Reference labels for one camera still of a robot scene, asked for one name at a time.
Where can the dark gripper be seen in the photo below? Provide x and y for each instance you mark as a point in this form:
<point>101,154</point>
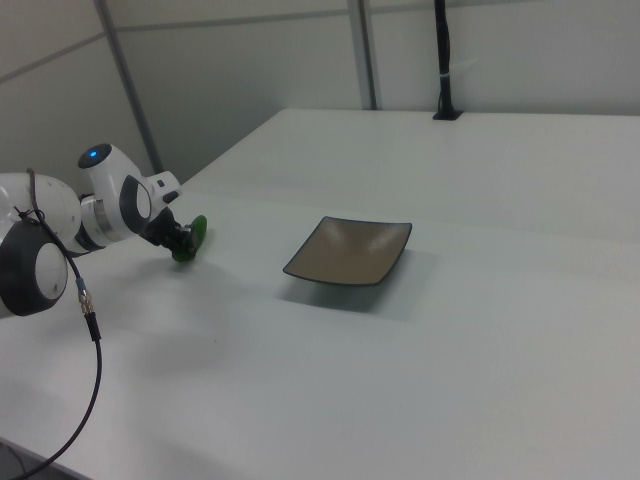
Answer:
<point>162,230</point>

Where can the green cucumber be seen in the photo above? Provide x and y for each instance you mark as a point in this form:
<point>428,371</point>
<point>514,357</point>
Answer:
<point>201,225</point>

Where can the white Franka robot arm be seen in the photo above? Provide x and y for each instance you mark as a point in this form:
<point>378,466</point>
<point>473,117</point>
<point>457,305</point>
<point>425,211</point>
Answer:
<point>110,175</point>

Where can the square beige ceramic plate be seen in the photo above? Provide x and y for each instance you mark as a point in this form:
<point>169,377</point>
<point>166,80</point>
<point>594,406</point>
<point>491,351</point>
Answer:
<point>350,250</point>

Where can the black pole with white band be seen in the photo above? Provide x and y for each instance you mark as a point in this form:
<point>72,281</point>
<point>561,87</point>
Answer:
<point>445,50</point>

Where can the grey partition post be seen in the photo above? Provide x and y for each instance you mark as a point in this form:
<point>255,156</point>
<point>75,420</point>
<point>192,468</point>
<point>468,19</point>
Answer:
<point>362,55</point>

